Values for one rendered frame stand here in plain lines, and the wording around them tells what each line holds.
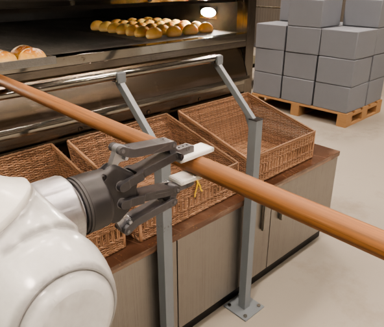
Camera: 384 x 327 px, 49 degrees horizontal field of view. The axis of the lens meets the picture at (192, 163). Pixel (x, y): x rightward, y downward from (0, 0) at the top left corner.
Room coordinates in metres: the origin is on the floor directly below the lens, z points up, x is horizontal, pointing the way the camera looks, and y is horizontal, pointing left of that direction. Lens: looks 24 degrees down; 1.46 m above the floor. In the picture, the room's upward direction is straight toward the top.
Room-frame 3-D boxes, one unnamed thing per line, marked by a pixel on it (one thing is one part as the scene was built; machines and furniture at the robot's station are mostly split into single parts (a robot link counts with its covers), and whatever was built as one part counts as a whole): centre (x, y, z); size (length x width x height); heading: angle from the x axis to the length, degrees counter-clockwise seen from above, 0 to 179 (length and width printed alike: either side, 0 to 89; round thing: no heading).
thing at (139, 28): (2.54, 0.24, 1.21); 0.61 x 0.48 x 0.06; 43
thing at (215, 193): (1.64, 0.16, 0.72); 0.56 x 0.49 x 0.28; 135
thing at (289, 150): (2.06, -0.29, 0.72); 0.56 x 0.49 x 0.28; 133
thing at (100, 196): (0.49, 0.11, 1.20); 0.09 x 0.07 x 0.08; 133
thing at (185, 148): (0.57, 0.02, 1.23); 0.05 x 0.01 x 0.03; 133
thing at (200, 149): (0.59, 0.00, 1.21); 0.07 x 0.03 x 0.01; 133
